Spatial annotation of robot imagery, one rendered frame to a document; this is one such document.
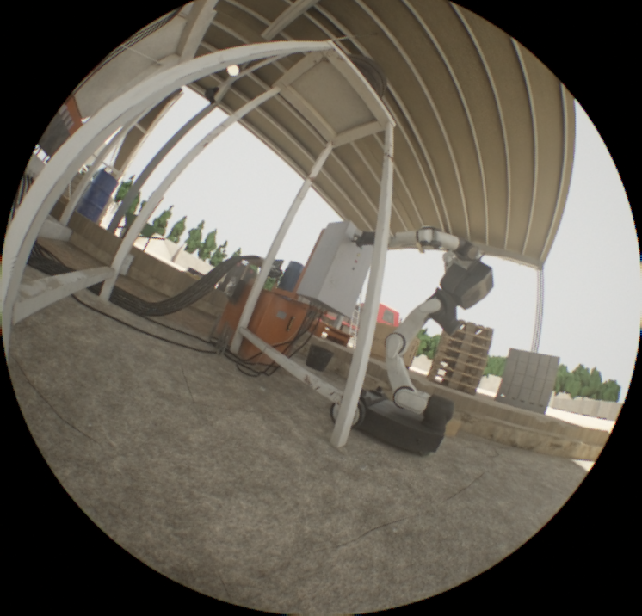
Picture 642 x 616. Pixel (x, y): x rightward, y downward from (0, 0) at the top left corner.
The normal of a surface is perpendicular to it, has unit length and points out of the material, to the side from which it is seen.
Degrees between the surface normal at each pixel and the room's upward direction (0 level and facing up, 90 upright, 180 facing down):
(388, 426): 90
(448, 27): 172
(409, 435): 90
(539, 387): 90
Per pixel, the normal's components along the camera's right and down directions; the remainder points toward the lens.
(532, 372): -0.74, -0.41
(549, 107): -0.48, 0.88
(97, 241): 0.69, 0.16
